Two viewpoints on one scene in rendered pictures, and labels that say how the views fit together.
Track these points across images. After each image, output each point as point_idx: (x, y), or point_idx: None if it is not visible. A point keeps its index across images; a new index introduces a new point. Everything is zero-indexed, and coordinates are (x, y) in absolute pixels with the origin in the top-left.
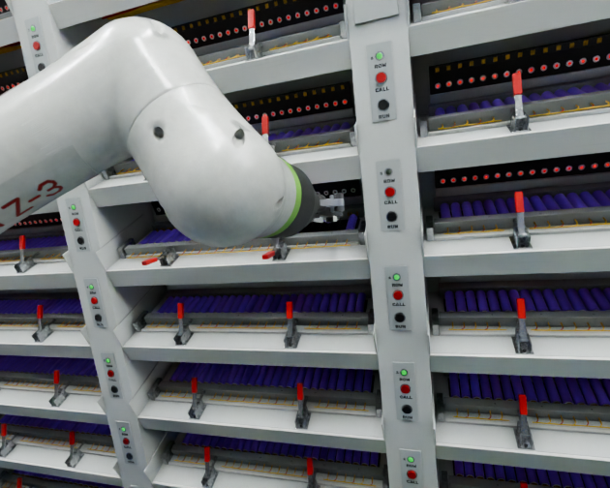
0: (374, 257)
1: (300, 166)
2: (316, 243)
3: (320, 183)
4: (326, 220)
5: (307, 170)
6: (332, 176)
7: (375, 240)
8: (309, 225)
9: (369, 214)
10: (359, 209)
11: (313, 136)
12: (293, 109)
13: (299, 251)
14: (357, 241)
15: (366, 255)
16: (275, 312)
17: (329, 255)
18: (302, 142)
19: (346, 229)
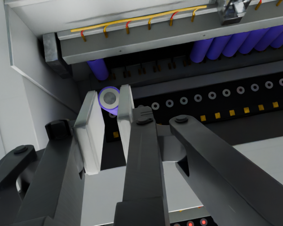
0: None
1: (186, 199)
2: (149, 24)
3: (164, 121)
4: (68, 127)
5: (171, 189)
6: (117, 179)
7: None
8: (178, 52)
9: (20, 112)
10: (96, 86)
11: (171, 223)
12: (211, 221)
13: (186, 1)
14: (62, 39)
15: (20, 12)
16: None
17: (110, 1)
18: (190, 209)
19: (93, 59)
